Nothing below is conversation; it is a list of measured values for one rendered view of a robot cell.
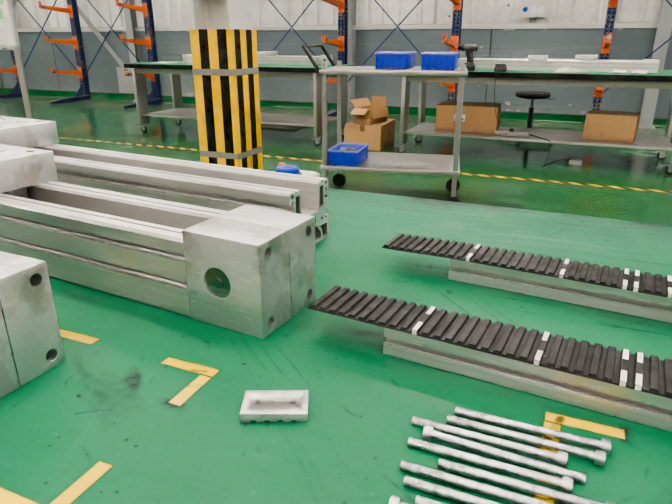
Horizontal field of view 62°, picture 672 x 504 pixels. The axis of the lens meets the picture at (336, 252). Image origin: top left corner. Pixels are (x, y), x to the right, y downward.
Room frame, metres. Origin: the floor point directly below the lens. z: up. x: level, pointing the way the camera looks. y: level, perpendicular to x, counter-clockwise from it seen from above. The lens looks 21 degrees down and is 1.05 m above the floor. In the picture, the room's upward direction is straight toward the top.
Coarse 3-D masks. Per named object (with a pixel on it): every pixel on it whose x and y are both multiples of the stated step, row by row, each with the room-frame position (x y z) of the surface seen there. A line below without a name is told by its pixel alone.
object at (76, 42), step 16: (144, 0) 9.73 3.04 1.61; (32, 16) 10.83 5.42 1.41; (48, 16) 10.63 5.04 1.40; (144, 16) 9.73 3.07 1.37; (80, 32) 10.45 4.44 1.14; (32, 48) 10.84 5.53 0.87; (80, 48) 10.44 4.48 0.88; (128, 48) 9.98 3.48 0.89; (80, 64) 10.35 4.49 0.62; (16, 80) 11.01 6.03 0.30; (80, 80) 10.37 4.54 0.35; (0, 96) 10.60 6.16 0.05; (16, 96) 10.90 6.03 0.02; (80, 96) 10.27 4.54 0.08; (160, 96) 9.82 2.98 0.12
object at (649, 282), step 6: (642, 276) 0.54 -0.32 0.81; (648, 276) 0.53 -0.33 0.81; (654, 276) 0.54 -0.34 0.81; (660, 276) 0.53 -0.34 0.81; (642, 282) 0.53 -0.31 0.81; (648, 282) 0.52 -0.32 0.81; (654, 282) 0.53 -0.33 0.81; (660, 282) 0.52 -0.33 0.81; (642, 288) 0.51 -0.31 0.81; (648, 288) 0.50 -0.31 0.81; (654, 288) 0.51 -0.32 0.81; (660, 288) 0.50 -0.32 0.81; (654, 294) 0.50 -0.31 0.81; (660, 294) 0.50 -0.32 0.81
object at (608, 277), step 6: (600, 270) 0.56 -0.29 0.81; (606, 270) 0.55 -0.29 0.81; (612, 270) 0.56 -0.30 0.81; (618, 270) 0.55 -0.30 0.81; (600, 276) 0.54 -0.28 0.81; (606, 276) 0.53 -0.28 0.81; (612, 276) 0.54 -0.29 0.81; (618, 276) 0.54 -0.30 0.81; (600, 282) 0.52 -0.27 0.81; (606, 282) 0.52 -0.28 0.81; (612, 282) 0.52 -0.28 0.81; (618, 282) 0.53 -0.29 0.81; (618, 288) 0.51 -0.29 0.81
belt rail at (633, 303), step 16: (464, 272) 0.60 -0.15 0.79; (480, 272) 0.59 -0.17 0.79; (496, 272) 0.58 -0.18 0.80; (512, 272) 0.57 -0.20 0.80; (496, 288) 0.58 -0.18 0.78; (512, 288) 0.57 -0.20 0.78; (528, 288) 0.56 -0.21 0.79; (544, 288) 0.55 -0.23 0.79; (560, 288) 0.55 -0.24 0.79; (576, 288) 0.54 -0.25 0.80; (592, 288) 0.53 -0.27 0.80; (608, 288) 0.53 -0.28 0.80; (592, 304) 0.53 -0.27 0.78; (608, 304) 0.52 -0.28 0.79; (624, 304) 0.52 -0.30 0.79; (640, 304) 0.52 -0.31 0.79; (656, 304) 0.51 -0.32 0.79
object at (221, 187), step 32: (64, 160) 0.88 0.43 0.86; (96, 160) 0.94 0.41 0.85; (128, 160) 0.91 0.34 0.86; (160, 160) 0.88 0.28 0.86; (128, 192) 0.81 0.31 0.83; (160, 192) 0.78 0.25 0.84; (192, 192) 0.76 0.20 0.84; (224, 192) 0.72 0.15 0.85; (256, 192) 0.70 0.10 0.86; (288, 192) 0.68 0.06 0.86; (320, 192) 0.75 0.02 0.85; (320, 224) 0.74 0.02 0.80
